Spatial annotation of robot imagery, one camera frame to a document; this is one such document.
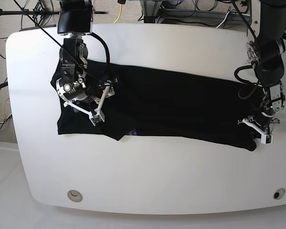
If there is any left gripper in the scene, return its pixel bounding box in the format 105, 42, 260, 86
238, 109, 280, 140

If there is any grey metal base frame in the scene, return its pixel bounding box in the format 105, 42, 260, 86
138, 0, 251, 28

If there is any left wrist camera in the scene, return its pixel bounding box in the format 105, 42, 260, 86
261, 134, 273, 145

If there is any table cable grommet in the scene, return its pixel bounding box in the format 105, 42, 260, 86
67, 190, 83, 203
273, 188, 286, 200

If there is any black tripod stand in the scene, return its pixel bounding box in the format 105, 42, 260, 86
0, 0, 108, 34

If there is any yellow cable left floor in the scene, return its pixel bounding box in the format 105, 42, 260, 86
0, 97, 13, 125

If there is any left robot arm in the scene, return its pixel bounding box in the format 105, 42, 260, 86
231, 0, 286, 144

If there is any black T-shirt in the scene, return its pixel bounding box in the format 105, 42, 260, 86
57, 64, 263, 151

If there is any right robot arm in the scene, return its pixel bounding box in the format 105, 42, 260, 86
55, 0, 116, 124

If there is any yellow floor cable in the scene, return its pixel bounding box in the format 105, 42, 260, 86
113, 3, 123, 24

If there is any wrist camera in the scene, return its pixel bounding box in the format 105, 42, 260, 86
261, 134, 273, 145
90, 113, 105, 126

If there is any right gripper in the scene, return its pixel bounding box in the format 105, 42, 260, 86
62, 77, 115, 118

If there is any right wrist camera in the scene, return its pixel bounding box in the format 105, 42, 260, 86
90, 113, 105, 126

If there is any white cable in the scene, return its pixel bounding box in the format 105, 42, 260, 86
216, 9, 251, 29

